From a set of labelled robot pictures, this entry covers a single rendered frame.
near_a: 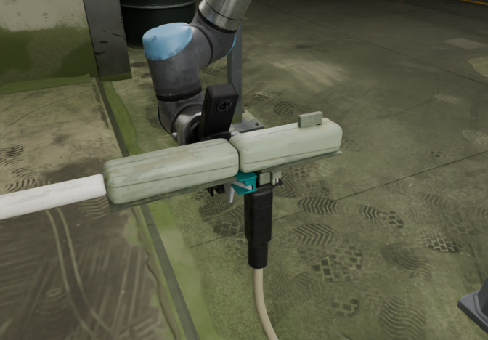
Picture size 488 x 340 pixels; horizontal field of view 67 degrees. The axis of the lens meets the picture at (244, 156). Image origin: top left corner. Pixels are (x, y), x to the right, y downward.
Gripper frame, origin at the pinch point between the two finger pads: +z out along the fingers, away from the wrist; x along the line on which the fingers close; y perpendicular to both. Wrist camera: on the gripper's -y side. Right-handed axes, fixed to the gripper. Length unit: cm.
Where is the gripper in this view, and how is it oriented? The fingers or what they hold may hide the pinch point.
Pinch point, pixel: (259, 174)
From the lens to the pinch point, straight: 48.4
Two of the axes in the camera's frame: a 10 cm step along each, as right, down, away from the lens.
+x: -9.0, 1.9, -4.0
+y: 0.0, 9.0, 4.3
